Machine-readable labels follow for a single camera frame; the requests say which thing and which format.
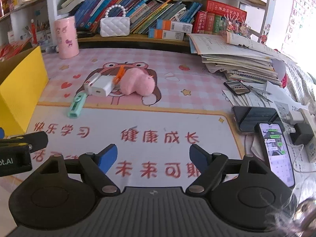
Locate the dark screen phone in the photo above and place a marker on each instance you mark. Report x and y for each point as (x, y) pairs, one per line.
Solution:
(254, 118)

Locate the row of books under handbag shelf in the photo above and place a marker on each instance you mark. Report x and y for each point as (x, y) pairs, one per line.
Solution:
(148, 12)

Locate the stack of papers and notebooks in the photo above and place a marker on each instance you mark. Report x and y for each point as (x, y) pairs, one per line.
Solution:
(237, 59)

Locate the white bookshelf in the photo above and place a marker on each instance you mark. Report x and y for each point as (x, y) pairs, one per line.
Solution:
(50, 12)

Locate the yellow cardboard box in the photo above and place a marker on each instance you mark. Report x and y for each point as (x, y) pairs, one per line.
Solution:
(22, 88)

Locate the white quilted handbag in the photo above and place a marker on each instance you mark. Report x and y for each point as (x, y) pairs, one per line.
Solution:
(114, 27)

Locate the pencil holders with pencils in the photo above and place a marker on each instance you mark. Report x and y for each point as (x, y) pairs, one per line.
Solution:
(39, 33)

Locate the pink cylinder container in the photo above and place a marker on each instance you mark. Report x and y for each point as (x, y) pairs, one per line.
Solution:
(66, 39)

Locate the green correction tape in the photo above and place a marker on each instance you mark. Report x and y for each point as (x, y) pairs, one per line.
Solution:
(76, 105)

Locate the alphabet wall poster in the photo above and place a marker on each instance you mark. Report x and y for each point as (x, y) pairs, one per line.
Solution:
(301, 17)

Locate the grey blanket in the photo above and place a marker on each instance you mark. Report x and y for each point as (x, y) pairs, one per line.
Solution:
(301, 86)

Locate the red upright dictionary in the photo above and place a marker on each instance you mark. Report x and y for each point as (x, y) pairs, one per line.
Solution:
(199, 22)

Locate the white charger block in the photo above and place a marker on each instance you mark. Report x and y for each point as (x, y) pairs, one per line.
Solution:
(102, 87)

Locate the red deer sticker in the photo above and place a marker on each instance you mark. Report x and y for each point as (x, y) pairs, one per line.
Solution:
(264, 35)

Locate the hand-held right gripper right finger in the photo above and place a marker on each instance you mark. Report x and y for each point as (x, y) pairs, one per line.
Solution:
(199, 159)

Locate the thick red book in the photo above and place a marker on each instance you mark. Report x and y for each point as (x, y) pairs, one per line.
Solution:
(224, 8)

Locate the orange and white box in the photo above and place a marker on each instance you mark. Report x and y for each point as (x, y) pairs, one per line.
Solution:
(166, 34)
(175, 26)

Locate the small black phone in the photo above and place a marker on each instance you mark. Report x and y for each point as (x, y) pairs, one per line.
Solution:
(237, 87)

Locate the pink printed table mat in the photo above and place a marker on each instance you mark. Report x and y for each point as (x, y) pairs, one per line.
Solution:
(172, 103)

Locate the orange clip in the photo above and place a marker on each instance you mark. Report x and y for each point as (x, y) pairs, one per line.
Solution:
(119, 75)

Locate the lit screen phone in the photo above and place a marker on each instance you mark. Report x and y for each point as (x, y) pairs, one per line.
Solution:
(276, 155)

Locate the white power strip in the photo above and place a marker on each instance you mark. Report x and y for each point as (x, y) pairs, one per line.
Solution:
(309, 150)

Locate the red paper decoration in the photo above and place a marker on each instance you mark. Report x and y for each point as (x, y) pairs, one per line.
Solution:
(12, 50)

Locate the pink cloth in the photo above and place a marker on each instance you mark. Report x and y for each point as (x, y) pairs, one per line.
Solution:
(281, 71)

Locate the slim red upright book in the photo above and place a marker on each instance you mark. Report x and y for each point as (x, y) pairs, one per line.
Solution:
(209, 23)

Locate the bunch of colourful stickers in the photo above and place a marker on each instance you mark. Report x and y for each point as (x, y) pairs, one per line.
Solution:
(235, 27)

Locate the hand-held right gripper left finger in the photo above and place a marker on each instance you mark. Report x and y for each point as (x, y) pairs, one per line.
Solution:
(107, 159)

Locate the green upright book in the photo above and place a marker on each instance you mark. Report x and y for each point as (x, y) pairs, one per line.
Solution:
(217, 24)

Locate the white plug adapter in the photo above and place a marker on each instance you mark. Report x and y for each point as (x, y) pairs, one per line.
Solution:
(294, 117)

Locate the black charger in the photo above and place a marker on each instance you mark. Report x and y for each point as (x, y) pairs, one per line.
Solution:
(302, 134)

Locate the pink plush toy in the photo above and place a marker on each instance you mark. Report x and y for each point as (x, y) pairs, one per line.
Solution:
(138, 82)

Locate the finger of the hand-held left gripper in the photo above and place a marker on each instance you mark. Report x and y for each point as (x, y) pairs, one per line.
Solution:
(32, 139)
(1, 132)

